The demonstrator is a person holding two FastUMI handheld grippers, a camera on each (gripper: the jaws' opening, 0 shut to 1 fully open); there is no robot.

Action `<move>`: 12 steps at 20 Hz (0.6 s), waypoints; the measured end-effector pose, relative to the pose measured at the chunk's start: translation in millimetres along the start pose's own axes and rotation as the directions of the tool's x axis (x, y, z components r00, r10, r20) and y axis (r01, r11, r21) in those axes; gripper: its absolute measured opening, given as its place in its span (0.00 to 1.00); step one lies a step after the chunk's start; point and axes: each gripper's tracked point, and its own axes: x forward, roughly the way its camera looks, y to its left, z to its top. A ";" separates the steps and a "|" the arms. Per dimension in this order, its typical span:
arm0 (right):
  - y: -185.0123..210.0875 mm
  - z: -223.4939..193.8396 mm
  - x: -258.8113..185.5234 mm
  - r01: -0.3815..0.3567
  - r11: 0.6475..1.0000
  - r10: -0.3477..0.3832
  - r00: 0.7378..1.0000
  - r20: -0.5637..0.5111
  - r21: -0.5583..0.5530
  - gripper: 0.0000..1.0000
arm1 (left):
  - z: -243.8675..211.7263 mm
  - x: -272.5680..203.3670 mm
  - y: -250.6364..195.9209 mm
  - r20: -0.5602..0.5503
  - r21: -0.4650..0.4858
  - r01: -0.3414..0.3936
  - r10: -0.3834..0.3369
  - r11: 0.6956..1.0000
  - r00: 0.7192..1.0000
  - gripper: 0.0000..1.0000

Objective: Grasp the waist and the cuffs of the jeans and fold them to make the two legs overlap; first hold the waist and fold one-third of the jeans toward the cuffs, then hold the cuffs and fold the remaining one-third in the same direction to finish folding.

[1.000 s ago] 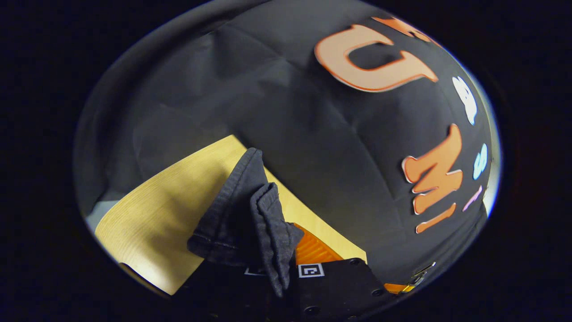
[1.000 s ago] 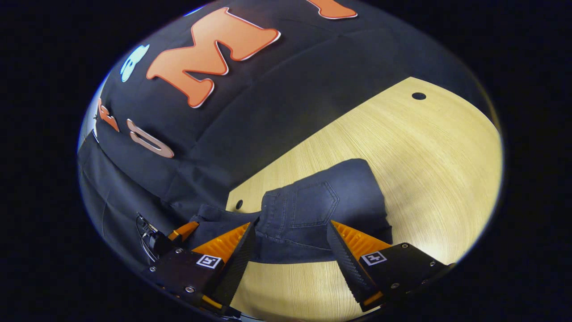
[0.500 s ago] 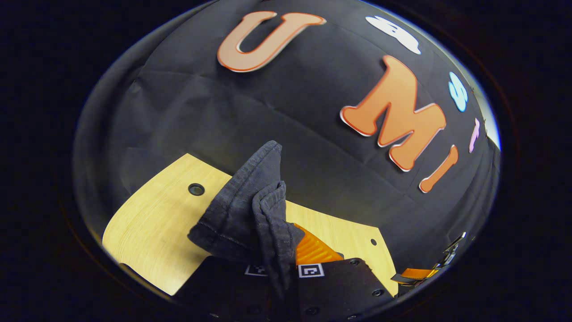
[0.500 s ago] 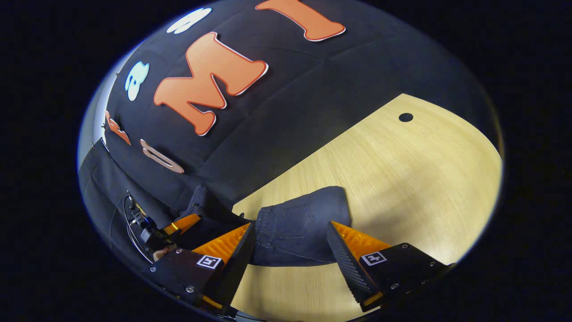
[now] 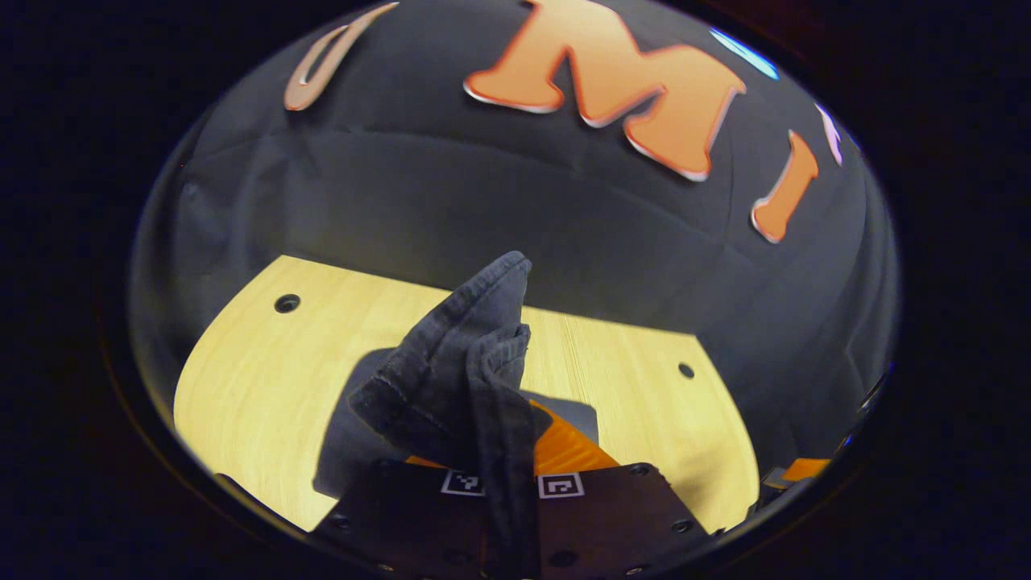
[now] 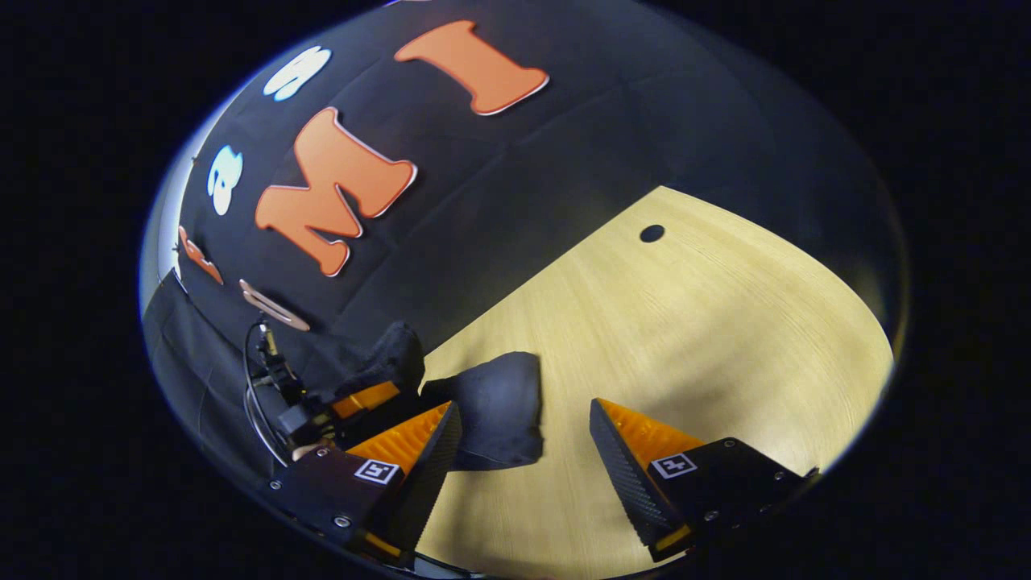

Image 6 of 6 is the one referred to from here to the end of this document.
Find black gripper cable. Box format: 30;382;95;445
242;321;292;469

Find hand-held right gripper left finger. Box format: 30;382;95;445
270;400;463;570

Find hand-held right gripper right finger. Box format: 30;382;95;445
589;398;820;564

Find dark grey jeans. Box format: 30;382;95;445
326;321;545;473

